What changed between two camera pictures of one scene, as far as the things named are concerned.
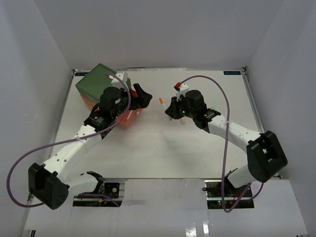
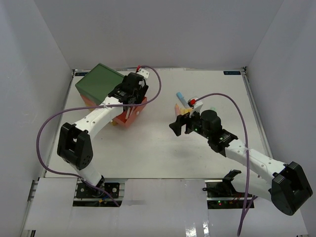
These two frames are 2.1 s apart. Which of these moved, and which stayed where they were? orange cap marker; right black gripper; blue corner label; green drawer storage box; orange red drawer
Moved: right black gripper; orange cap marker
Stayed: green drawer storage box; orange red drawer; blue corner label
